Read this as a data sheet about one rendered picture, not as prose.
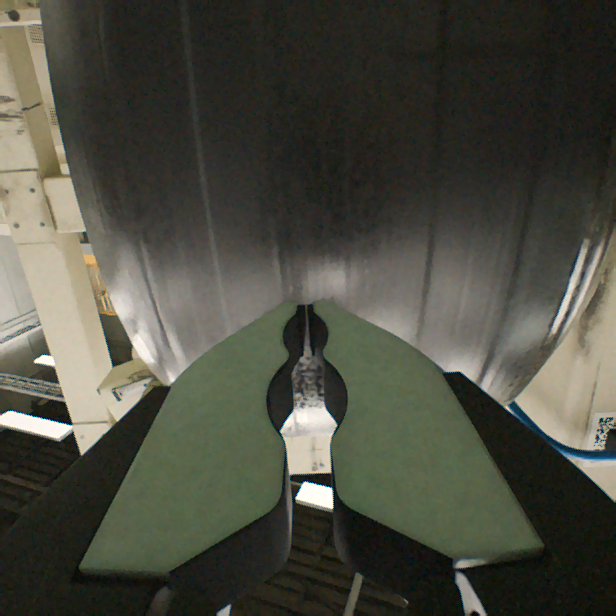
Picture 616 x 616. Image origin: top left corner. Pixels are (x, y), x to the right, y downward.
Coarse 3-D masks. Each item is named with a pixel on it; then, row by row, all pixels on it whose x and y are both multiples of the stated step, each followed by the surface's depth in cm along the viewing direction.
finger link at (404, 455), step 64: (320, 320) 11; (384, 384) 9; (448, 384) 9; (384, 448) 8; (448, 448) 7; (384, 512) 6; (448, 512) 6; (512, 512) 6; (384, 576) 7; (448, 576) 6
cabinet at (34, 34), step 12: (24, 0) 369; (36, 24) 380; (36, 36) 381; (36, 48) 382; (36, 60) 383; (36, 72) 384; (48, 72) 394; (48, 84) 395; (48, 96) 396; (48, 108) 397; (48, 120) 398; (60, 144) 412
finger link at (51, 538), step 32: (128, 416) 9; (96, 448) 8; (128, 448) 8; (64, 480) 7; (96, 480) 7; (32, 512) 7; (64, 512) 7; (96, 512) 7; (0, 544) 6; (32, 544) 6; (64, 544) 6; (0, 576) 6; (32, 576) 6; (64, 576) 6; (0, 608) 6; (32, 608) 6; (64, 608) 6; (96, 608) 6; (128, 608) 6; (160, 608) 6
